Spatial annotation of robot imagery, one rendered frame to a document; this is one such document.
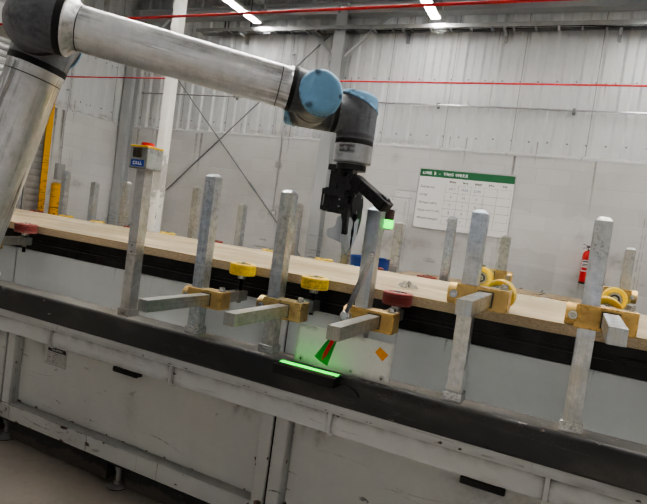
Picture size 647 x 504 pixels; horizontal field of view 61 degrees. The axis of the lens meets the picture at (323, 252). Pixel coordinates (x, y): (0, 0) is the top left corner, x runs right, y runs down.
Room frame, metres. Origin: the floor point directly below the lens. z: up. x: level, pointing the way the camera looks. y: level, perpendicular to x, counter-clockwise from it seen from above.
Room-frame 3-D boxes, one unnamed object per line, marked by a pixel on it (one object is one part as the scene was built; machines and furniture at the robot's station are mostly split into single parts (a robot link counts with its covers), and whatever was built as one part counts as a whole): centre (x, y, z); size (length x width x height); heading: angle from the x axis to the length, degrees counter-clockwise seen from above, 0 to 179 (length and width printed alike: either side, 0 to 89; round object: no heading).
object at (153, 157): (1.69, 0.57, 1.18); 0.07 x 0.07 x 0.08; 65
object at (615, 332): (1.12, -0.60, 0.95); 0.50 x 0.04 x 0.04; 155
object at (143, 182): (1.69, 0.57, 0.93); 0.05 x 0.04 x 0.45; 65
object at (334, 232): (1.30, -0.03, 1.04); 0.06 x 0.03 x 0.09; 65
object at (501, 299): (1.25, -0.37, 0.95); 0.13 x 0.06 x 0.05; 65
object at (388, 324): (1.36, -0.14, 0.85); 0.13 x 0.06 x 0.05; 65
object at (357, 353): (1.36, -0.08, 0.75); 0.26 x 0.01 x 0.10; 65
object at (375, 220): (1.37, -0.12, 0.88); 0.03 x 0.03 x 0.48; 65
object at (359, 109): (1.32, -0.04, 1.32); 0.10 x 0.09 x 0.12; 101
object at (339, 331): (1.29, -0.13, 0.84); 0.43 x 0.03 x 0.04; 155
